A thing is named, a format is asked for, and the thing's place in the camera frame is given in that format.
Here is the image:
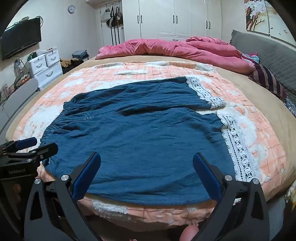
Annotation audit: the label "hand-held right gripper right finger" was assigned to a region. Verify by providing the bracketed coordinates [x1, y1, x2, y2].
[193, 152, 270, 241]

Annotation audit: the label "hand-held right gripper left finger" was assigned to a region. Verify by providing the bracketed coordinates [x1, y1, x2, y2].
[24, 152, 102, 241]

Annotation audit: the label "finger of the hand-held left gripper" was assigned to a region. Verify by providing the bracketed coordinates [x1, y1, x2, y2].
[23, 142, 58, 161]
[0, 137, 38, 154]

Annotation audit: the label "blue pants with white lace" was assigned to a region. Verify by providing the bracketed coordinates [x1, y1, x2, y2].
[38, 76, 263, 205]

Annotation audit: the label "grey padded board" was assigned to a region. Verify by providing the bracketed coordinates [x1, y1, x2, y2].
[0, 77, 39, 132]

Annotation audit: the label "person's foot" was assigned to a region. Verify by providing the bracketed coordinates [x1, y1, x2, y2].
[180, 224, 200, 241]

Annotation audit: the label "pink and white patterned blanket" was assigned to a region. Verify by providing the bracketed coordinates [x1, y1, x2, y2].
[11, 61, 290, 226]

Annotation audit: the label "white drawer cabinet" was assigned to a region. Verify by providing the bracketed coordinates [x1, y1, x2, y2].
[33, 64, 63, 91]

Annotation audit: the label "small white drawer box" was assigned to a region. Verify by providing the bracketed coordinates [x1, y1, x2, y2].
[45, 47, 61, 67]
[29, 54, 48, 76]

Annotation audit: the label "brown plush toy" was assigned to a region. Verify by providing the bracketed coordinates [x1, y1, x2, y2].
[60, 58, 84, 69]

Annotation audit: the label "pile of folded clothes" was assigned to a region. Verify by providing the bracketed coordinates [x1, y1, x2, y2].
[72, 50, 89, 61]

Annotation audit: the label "black flat television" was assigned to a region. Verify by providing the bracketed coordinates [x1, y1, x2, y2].
[0, 17, 42, 61]

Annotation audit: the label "dark striped pillow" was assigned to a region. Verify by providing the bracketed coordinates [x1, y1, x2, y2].
[248, 64, 287, 100]

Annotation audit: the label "teal and pink cloth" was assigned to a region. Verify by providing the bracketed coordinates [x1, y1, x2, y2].
[242, 53, 260, 64]

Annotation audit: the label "pink duvet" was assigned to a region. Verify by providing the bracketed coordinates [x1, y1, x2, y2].
[95, 36, 256, 75]

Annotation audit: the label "grey quilted headboard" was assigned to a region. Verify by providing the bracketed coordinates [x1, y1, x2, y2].
[229, 30, 296, 105]

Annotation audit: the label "black striped hanging bag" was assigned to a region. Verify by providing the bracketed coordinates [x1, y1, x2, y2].
[106, 6, 119, 27]

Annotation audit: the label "dark hanging bag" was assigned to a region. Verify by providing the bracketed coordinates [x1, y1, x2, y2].
[116, 6, 125, 24]

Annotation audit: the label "white wardrobe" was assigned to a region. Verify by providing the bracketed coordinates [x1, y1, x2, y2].
[121, 0, 222, 42]

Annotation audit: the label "floral wall painting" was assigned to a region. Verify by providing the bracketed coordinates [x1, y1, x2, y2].
[245, 0, 270, 35]

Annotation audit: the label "pale wall painting panel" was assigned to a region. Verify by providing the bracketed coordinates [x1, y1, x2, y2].
[269, 3, 296, 45]

